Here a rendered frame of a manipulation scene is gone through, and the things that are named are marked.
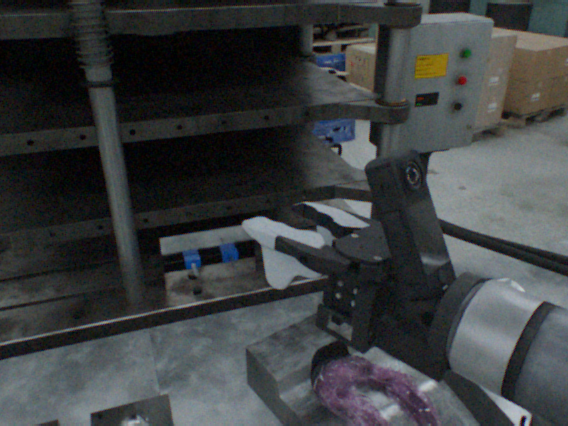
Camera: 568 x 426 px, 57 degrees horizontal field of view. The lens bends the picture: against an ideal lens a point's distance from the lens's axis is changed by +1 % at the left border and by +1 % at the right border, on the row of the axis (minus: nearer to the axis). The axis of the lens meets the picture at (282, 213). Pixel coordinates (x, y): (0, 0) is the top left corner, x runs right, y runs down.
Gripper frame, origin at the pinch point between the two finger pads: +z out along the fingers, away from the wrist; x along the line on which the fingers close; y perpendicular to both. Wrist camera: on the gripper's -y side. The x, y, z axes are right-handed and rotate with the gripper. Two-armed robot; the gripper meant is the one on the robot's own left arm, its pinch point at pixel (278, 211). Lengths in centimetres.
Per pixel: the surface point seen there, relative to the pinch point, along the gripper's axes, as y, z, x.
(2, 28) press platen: -8, 93, 12
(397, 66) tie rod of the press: -6, 41, 89
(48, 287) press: 65, 103, 20
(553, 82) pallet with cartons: 34, 125, 531
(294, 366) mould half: 50, 22, 34
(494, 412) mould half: 52, -12, 56
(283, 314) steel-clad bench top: 58, 44, 56
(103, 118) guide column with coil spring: 10, 78, 26
